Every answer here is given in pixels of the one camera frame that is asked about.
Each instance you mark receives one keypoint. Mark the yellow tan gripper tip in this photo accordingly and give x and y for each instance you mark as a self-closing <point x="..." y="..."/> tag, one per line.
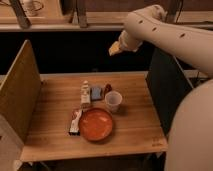
<point x="114" y="49"/>

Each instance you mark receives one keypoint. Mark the small red brown object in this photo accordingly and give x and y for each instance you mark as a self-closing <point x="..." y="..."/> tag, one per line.
<point x="107" y="89"/>

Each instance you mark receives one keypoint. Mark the translucent plastic cup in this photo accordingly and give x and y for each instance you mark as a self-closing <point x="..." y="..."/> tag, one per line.
<point x="113" y="100"/>

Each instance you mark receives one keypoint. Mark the blue sponge block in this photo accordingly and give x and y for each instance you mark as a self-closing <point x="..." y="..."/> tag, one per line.
<point x="96" y="93"/>

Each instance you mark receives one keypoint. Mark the orange round plate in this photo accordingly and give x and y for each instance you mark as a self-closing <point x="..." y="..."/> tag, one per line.
<point x="95" y="124"/>

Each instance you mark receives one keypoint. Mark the wooden side panel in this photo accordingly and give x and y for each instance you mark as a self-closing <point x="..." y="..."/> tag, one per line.
<point x="18" y="93"/>

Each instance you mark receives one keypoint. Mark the white red flat package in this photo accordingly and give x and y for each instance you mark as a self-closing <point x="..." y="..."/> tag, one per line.
<point x="74" y="127"/>

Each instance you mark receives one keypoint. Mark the white small bottle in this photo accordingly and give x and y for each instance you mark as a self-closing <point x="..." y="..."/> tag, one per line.
<point x="85" y="95"/>

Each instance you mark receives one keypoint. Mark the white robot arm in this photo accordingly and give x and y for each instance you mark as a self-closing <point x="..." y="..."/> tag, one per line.
<point x="190" y="141"/>

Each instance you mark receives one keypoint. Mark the white object on shelf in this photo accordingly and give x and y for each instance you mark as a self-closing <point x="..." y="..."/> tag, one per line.
<point x="32" y="7"/>

